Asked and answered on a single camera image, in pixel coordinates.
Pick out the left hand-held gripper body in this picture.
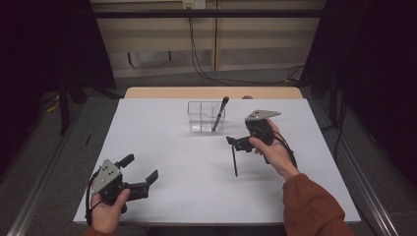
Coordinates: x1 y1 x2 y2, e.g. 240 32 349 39
89 158 150 207

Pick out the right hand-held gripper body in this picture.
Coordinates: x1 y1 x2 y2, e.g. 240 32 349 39
240 109 282 152

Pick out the thin black makeup brush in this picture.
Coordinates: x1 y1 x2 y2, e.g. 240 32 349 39
231 144 239 178

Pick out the thick black makeup brush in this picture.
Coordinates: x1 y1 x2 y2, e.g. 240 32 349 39
211 95 230 133

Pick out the clear acrylic organizer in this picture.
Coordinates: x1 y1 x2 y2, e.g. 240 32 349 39
187 100 227 134

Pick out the person's right hand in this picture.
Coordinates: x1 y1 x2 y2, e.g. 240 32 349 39
248 118 300 182

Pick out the person's left hand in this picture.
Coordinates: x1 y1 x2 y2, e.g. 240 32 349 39
90 188 132 234

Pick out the wooden table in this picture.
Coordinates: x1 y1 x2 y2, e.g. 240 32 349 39
123 86 304 100

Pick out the black metal stand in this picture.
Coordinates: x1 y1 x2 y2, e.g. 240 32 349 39
58 77 72 136

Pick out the black horizontal bar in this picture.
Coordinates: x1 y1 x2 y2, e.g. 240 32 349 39
92 9 327 20

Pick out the black curtain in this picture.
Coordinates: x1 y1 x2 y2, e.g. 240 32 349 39
299 0 417 185
0 0 116 178

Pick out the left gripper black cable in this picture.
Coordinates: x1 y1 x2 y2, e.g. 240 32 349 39
84 168 101 228

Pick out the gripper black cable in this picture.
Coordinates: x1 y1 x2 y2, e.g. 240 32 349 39
84 168 101 228
270 130 298 169

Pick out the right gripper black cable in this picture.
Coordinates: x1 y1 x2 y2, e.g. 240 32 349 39
270 130 298 169

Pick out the aluminium floor rail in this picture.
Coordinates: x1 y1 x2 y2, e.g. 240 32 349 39
307 96 400 236
6 101 87 236

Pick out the black wall cable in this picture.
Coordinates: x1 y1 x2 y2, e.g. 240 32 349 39
187 8 306 87

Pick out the white wall socket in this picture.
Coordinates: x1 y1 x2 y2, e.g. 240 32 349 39
182 0 208 10

